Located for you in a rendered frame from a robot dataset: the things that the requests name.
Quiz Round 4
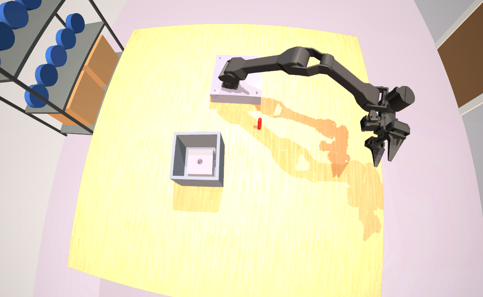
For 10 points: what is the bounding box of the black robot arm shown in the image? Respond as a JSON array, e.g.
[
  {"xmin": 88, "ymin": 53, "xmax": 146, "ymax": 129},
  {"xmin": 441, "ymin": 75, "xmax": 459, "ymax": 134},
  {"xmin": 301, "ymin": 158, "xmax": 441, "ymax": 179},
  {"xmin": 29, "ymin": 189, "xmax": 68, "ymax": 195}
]
[{"xmin": 218, "ymin": 46, "xmax": 415, "ymax": 134}]

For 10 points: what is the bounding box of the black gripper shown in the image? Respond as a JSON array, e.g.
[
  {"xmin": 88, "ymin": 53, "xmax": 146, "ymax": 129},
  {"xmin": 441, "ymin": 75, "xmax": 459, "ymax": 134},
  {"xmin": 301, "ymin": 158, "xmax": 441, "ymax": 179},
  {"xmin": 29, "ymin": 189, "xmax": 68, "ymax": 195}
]
[{"xmin": 365, "ymin": 111, "xmax": 410, "ymax": 167}]

